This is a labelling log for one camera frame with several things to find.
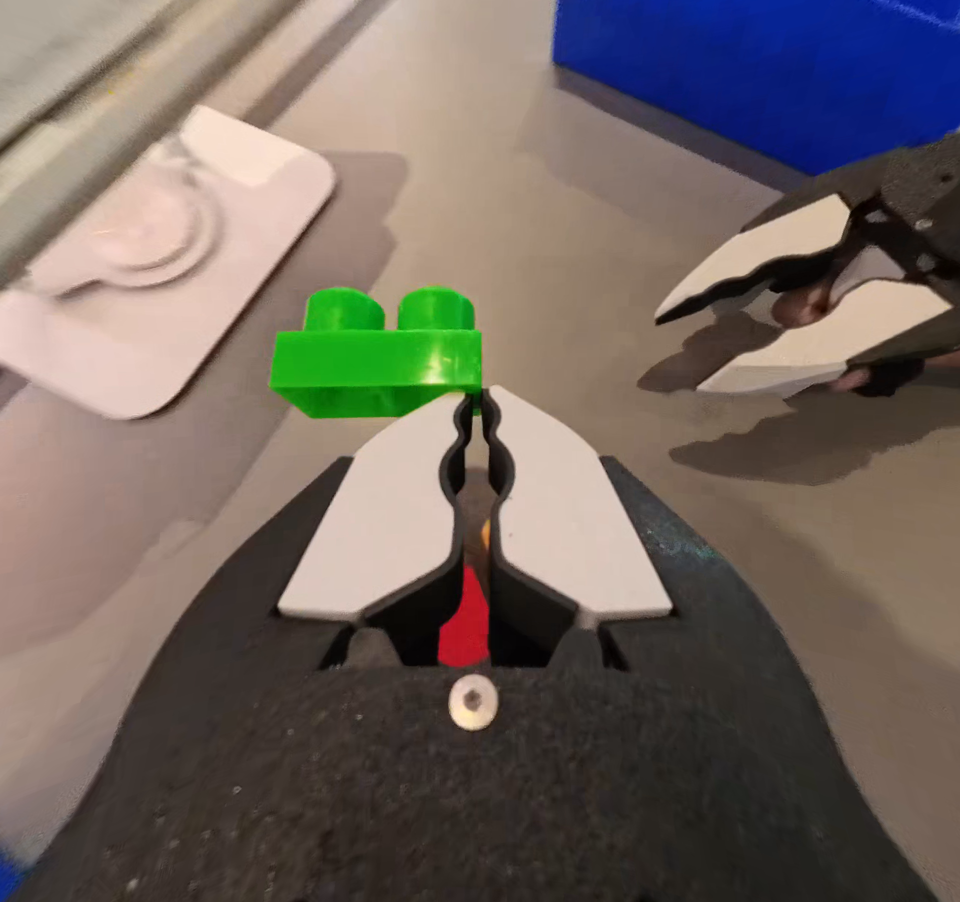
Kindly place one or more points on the blue plastic bin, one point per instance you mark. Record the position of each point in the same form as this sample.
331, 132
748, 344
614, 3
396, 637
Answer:
750, 40

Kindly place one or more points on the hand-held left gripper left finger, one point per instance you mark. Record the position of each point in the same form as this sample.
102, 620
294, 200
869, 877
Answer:
375, 527

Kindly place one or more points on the red single-stud toy block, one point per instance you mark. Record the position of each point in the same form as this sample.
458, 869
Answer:
465, 625

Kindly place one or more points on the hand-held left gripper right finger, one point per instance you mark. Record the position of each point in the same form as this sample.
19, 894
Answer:
577, 527

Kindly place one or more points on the green two-stud toy block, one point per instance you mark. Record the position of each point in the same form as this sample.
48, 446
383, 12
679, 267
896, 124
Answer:
375, 366

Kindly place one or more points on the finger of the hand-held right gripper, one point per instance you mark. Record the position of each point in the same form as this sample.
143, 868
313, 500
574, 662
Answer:
780, 242
840, 340

